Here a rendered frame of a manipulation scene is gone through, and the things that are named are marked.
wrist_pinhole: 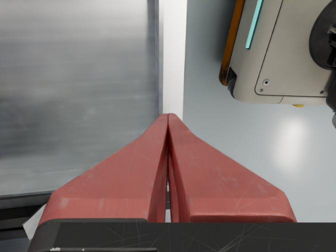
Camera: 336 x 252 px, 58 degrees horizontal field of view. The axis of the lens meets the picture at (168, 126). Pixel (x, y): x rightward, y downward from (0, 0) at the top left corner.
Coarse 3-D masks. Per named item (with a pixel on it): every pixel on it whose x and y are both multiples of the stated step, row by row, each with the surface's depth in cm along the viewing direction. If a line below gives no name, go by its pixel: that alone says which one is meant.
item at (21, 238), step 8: (0, 232) 41; (8, 232) 41; (16, 232) 41; (24, 232) 41; (0, 240) 40; (8, 240) 40; (16, 240) 46; (24, 240) 46; (0, 248) 46; (8, 248) 46; (16, 248) 47; (24, 248) 47
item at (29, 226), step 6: (36, 210) 37; (42, 210) 38; (30, 216) 36; (36, 216) 37; (24, 222) 36; (30, 222) 37; (36, 222) 38; (24, 228) 36; (30, 228) 37; (30, 234) 37
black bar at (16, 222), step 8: (168, 192) 44; (168, 200) 43; (16, 208) 42; (24, 208) 42; (32, 208) 42; (168, 208) 44; (0, 216) 41; (8, 216) 41; (16, 216) 41; (24, 216) 41; (0, 224) 40; (8, 224) 41; (16, 224) 41
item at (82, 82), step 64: (0, 0) 27; (64, 0) 27; (128, 0) 28; (0, 64) 30; (64, 64) 31; (128, 64) 32; (0, 128) 34; (64, 128) 35; (128, 128) 37; (0, 192) 36
